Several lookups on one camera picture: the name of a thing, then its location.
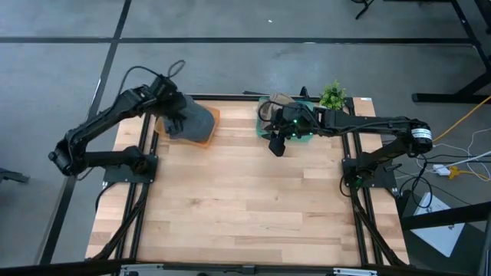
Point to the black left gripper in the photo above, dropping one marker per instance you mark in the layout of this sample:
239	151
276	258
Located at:
169	99

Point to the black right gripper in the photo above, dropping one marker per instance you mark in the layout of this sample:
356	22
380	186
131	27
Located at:
295	119

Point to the grey baseball cap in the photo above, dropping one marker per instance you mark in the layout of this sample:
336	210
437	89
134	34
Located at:
199	122

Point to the tan baseball cap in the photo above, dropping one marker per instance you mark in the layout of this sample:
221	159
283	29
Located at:
278	100

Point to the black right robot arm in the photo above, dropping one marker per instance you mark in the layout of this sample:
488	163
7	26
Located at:
364	122

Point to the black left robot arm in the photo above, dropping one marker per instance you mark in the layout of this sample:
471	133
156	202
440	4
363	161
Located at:
96	126

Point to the teal plastic bin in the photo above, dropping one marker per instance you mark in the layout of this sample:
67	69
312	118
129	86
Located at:
303	138

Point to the orange plastic bin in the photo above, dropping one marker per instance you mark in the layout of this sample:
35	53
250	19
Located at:
199	143

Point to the small green potted plant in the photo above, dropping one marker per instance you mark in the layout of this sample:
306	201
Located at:
333	96

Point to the black chair base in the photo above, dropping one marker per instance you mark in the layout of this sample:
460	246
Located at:
360	14

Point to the white power strip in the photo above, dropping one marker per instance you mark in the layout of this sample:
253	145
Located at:
441	169

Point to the black floor stand foot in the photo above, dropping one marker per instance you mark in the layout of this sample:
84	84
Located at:
13	176

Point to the yellow power plug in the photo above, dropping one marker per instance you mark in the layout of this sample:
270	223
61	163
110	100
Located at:
454	172

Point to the black metal beam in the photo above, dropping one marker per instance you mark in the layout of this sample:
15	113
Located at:
445	218

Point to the white cardboard box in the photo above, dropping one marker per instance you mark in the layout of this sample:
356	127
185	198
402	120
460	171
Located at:
441	234

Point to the black aluminium table frame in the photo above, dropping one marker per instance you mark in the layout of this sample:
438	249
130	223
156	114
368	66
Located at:
215	96

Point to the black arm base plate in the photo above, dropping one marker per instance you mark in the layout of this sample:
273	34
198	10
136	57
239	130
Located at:
383	179
126	178

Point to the silver frame bracket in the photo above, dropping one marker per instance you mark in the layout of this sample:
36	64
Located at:
354	272
142	268

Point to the black desk frame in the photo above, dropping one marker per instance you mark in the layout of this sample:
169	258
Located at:
452	97

